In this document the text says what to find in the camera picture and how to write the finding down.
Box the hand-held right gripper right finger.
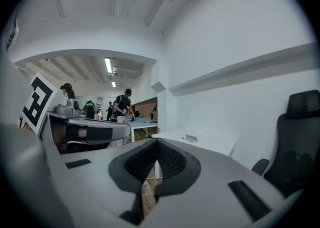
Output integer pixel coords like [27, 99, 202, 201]
[146, 138, 305, 228]

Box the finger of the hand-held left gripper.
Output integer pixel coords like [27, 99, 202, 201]
[66, 118, 131, 146]

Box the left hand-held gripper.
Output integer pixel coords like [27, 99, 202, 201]
[21, 71, 82, 136]

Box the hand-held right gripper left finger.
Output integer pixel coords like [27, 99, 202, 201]
[61, 138, 159, 228]

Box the person's left hand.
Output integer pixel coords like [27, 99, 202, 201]
[17, 115, 30, 130]

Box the white office table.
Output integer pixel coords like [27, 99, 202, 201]
[128, 117, 159, 143]

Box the black office chair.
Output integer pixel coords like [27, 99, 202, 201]
[251, 89, 320, 198]

